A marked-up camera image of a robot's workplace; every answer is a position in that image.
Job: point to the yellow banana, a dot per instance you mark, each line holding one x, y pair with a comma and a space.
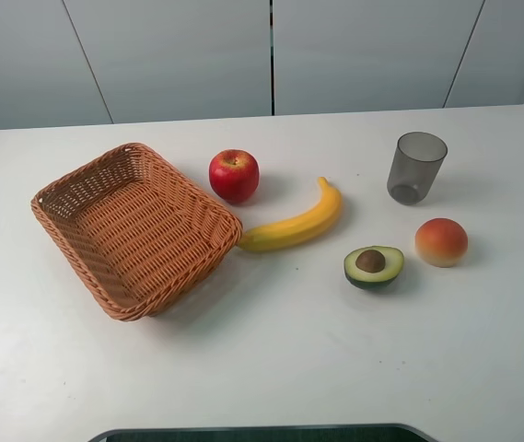
298, 229

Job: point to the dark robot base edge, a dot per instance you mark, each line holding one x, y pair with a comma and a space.
377, 432

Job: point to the brown wicker basket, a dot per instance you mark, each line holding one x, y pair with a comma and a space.
138, 233

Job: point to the red apple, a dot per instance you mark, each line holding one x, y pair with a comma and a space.
234, 175

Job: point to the halved avocado with pit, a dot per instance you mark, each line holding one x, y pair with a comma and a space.
373, 267

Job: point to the grey translucent plastic cup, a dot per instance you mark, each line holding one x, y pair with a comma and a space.
417, 160

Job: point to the orange red peach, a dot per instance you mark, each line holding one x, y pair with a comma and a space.
441, 242

